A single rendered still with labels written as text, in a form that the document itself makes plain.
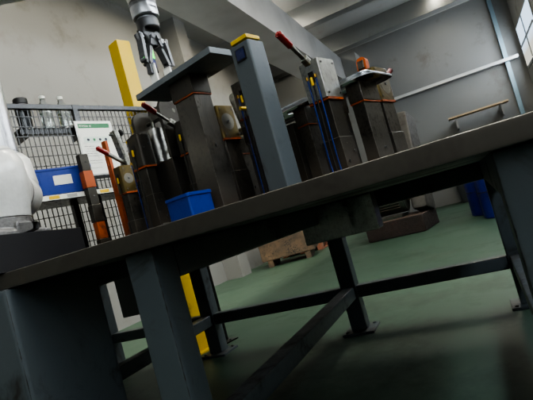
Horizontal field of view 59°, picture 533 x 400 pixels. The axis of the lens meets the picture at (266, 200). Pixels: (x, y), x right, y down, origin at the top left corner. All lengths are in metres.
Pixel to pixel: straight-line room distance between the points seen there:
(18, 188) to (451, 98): 10.03
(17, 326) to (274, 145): 0.79
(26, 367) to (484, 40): 10.56
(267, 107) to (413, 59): 9.91
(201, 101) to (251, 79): 0.23
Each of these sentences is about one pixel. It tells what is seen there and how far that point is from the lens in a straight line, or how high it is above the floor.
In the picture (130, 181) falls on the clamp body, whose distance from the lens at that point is 2.12.
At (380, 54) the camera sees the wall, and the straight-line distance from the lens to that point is 11.28.
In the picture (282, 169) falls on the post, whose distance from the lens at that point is 1.26.
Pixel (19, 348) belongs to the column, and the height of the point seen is 0.51.
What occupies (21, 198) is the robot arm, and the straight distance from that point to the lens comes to 1.51.
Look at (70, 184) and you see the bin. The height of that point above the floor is 1.07.
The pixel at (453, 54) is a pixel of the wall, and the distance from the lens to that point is 11.09.
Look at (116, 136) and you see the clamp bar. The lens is 2.17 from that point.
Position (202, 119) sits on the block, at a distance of 1.47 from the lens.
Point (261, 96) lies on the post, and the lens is 1.30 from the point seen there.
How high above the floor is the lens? 0.64
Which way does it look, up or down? 3 degrees up
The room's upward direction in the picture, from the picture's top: 15 degrees counter-clockwise
